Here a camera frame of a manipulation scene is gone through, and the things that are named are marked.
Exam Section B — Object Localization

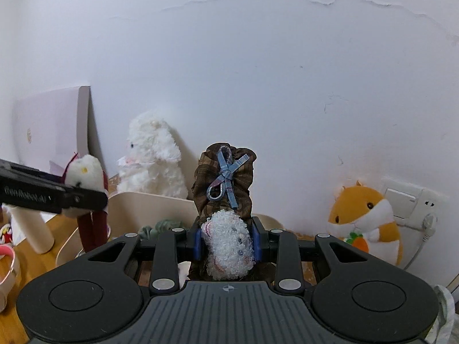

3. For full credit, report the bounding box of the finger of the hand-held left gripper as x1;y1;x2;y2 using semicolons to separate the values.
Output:
0;158;67;187
0;182;110;217

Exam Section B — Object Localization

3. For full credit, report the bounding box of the wooden desktop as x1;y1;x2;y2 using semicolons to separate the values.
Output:
0;213;323;344

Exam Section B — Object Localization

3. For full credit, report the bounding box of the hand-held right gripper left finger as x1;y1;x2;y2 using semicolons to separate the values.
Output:
86;218;202;292

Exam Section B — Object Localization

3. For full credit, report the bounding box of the white wall socket panel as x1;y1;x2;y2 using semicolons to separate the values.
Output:
380;177;450;230

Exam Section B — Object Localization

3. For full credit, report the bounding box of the doll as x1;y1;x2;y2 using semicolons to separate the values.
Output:
188;142;277;282

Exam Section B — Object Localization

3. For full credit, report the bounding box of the white crumpled cloth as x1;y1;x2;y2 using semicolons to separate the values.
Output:
425;285;456;344

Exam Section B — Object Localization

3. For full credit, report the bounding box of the white gift box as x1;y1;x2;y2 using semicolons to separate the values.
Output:
12;86;106;187

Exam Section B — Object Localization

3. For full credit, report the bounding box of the beige plastic storage basket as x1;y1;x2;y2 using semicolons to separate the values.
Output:
55;191;298;287

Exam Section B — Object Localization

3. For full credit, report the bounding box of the white power plug cable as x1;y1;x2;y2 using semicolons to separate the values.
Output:
402;212;439;271

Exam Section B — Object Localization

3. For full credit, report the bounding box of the green plaid scrunchie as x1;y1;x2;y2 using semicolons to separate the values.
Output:
139;218;189;240

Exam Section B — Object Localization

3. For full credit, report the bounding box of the white fluffy bunny plush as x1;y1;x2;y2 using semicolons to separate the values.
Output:
116;111;189;199

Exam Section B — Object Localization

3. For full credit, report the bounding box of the small white and red plush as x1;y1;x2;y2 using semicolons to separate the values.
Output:
61;152;110;255

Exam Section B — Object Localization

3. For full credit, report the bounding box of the orange hamster plush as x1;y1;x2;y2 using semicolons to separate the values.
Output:
326;180;403;266

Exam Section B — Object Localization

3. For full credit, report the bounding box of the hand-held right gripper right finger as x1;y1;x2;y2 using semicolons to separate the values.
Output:
250;217;374;292

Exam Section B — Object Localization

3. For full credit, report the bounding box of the beige cup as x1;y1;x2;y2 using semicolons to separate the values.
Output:
9;204;54;255

